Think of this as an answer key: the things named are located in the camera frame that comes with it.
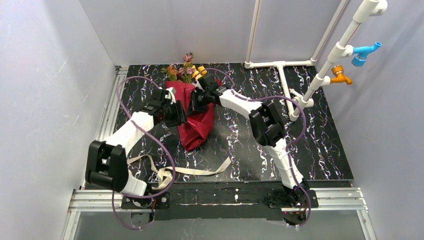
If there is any purple cable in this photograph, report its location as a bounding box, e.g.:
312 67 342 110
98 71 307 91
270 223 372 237
197 67 312 229
111 76 176 231

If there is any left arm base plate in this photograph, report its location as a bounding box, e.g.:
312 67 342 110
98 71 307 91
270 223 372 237
120 191 171 210

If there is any white PVC pipe frame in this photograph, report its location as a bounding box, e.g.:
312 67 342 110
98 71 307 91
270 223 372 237
244 0 388 122

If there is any red wrapping paper sheet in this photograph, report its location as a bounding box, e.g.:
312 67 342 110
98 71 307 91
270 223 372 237
165 80 215 151

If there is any aluminium rail frame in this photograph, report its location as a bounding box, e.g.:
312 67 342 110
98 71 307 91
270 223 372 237
61 66 379 240

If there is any pink fake flower bunch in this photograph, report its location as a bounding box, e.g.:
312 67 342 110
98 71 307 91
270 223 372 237
160 52 199 84

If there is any blue plastic faucet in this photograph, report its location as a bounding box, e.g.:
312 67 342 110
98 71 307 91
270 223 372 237
351 41 382 67

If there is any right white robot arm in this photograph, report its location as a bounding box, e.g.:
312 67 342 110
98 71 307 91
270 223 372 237
187 73 307 191

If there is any yellow fake flower bunch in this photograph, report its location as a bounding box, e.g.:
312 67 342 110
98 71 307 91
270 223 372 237
189 65 208 80

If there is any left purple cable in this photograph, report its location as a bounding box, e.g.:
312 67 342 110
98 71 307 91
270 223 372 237
111 76 176 231

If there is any orange plastic faucet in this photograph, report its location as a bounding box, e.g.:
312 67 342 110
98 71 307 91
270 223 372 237
330 65 353 85

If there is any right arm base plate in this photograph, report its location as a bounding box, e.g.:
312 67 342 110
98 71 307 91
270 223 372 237
264 188 319 226

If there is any beige ribbon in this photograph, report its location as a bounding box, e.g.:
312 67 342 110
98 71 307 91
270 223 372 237
127 154 232 190

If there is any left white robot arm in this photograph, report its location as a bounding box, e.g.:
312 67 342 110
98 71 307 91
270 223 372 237
85 87 187 198

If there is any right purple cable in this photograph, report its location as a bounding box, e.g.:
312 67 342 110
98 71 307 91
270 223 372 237
197 67 312 229

